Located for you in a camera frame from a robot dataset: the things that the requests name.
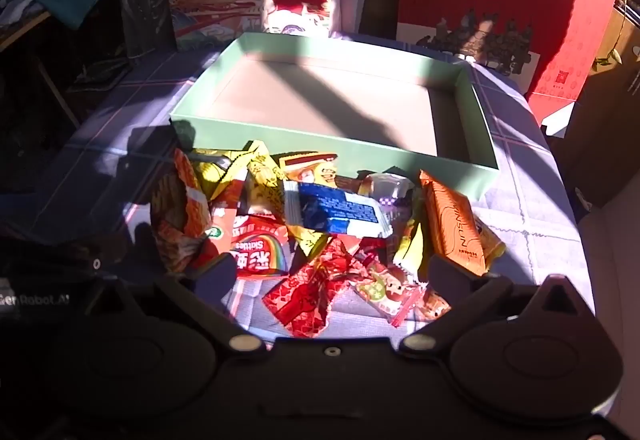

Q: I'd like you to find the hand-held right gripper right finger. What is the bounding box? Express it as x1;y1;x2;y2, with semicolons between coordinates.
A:
398;255;512;358

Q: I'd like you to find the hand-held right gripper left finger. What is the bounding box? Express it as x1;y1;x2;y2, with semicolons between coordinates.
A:
151;253;267;358

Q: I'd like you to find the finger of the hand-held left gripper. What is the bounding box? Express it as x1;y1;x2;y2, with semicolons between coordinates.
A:
132;220;171;277

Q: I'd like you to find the orange and white snack packet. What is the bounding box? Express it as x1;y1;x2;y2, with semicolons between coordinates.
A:
150;149;214;274

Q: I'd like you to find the red patterned snack packet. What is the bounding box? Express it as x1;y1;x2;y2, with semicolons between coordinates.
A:
262;240;362;339

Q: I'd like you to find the green cardboard box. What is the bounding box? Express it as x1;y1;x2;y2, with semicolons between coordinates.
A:
169;32;500;201

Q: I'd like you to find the small orange candy packet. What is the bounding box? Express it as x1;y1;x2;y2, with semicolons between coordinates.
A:
414;287;452;322

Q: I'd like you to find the yellow glossy snack packet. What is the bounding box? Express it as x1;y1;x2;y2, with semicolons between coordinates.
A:
394;190;437;282

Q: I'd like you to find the red rainbow candy bag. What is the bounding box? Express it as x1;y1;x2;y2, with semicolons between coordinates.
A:
209;207;301;277

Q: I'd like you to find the clear cartoon candy packet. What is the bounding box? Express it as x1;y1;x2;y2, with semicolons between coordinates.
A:
350;259;424;327

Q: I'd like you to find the plain yellow snack packet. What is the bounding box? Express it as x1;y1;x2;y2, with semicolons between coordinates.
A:
192;147;251;202

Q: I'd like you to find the small yellow wrapper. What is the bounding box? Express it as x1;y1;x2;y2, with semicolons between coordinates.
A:
287;219;332;262

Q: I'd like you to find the clear jelly cup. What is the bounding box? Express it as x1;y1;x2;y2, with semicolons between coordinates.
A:
367;172;416;217

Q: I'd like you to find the yellow patterned snack packet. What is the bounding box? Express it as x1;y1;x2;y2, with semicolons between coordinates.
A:
244;139;290;222

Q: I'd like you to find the blue and white snack packet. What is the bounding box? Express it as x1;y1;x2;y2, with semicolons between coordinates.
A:
282;180;394;239

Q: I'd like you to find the yellow and red snack packet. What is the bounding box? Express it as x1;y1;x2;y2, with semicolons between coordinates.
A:
277;151;341;189

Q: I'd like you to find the brown cardboard box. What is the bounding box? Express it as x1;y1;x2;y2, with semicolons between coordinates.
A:
564;18;640;212

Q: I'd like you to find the wooden side table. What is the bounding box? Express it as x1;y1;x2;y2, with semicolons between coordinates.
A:
0;9;82;131

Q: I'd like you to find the red carton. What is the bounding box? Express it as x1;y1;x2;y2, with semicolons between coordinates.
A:
527;0;627;127

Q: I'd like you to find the potted plant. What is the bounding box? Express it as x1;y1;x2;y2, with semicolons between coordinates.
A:
592;0;640;72

